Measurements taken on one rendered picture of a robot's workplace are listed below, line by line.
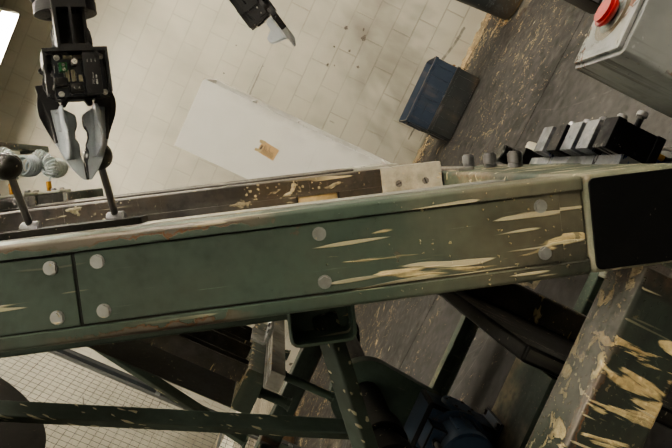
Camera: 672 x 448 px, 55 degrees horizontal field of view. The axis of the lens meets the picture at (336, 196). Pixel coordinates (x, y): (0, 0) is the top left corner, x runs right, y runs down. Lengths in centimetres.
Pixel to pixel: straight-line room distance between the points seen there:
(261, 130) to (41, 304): 453
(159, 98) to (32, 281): 606
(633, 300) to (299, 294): 38
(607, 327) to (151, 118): 620
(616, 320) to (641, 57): 30
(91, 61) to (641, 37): 62
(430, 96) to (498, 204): 490
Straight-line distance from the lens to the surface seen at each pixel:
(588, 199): 76
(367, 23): 662
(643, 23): 80
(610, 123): 113
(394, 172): 131
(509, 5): 575
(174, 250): 70
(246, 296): 70
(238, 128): 522
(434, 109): 561
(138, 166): 687
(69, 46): 81
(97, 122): 84
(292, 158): 521
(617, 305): 83
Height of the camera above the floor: 121
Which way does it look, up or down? 5 degrees down
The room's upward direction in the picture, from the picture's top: 65 degrees counter-clockwise
